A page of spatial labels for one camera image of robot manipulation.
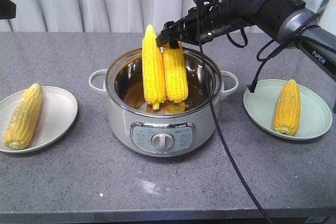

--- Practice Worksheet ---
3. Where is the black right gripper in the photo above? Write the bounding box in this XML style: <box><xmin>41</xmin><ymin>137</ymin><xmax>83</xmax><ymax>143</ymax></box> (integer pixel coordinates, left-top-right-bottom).
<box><xmin>156</xmin><ymin>5</ymin><xmax>223</xmax><ymax>49</ymax></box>

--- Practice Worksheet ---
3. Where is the tall yellow corn cob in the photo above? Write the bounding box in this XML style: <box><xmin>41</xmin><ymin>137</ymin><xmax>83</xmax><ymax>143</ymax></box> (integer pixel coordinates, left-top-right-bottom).
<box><xmin>163</xmin><ymin>42</ymin><xmax>188</xmax><ymax>103</ymax></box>

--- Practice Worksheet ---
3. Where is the bright yellow corn cob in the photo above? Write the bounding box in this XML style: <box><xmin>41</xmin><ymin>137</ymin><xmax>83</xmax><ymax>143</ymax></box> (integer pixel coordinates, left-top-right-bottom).
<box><xmin>142</xmin><ymin>24</ymin><xmax>166</xmax><ymax>111</ymax></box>

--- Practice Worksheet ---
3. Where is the yellow corn cob black speck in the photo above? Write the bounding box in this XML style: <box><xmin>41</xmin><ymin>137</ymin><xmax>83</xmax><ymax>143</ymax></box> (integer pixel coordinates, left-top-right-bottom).
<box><xmin>273</xmin><ymin>79</ymin><xmax>301</xmax><ymax>136</ymax></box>

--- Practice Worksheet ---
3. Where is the pale yellow corn cob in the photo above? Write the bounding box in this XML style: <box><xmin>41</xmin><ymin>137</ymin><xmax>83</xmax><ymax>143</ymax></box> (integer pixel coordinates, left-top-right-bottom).
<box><xmin>4</xmin><ymin>83</ymin><xmax>43</xmax><ymax>150</ymax></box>

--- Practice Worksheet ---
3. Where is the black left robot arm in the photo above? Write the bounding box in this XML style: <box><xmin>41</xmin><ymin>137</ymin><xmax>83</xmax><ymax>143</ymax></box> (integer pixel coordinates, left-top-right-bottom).
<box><xmin>0</xmin><ymin>0</ymin><xmax>16</xmax><ymax>20</ymax></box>

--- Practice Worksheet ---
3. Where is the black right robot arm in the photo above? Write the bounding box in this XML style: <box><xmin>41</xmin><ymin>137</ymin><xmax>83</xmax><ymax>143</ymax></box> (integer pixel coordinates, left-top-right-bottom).
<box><xmin>156</xmin><ymin>0</ymin><xmax>335</xmax><ymax>79</ymax></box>

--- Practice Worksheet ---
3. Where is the sage green electric cooking pot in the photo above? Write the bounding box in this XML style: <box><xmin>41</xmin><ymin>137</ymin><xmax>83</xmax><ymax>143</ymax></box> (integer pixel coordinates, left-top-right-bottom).
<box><xmin>89</xmin><ymin>48</ymin><xmax>239</xmax><ymax>157</ymax></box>

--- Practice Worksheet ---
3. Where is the white round plate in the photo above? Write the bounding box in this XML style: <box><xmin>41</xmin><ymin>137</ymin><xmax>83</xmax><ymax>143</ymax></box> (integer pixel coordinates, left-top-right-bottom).
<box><xmin>1</xmin><ymin>86</ymin><xmax>78</xmax><ymax>154</ymax></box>

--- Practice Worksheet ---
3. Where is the light green round plate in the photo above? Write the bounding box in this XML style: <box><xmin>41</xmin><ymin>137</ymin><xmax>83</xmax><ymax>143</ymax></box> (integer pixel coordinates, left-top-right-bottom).
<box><xmin>243</xmin><ymin>79</ymin><xmax>333</xmax><ymax>141</ymax></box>

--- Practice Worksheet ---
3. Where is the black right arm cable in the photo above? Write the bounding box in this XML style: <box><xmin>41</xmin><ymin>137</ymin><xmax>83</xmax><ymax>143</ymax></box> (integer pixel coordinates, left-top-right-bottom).
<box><xmin>195</xmin><ymin>6</ymin><xmax>275</xmax><ymax>224</ymax></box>

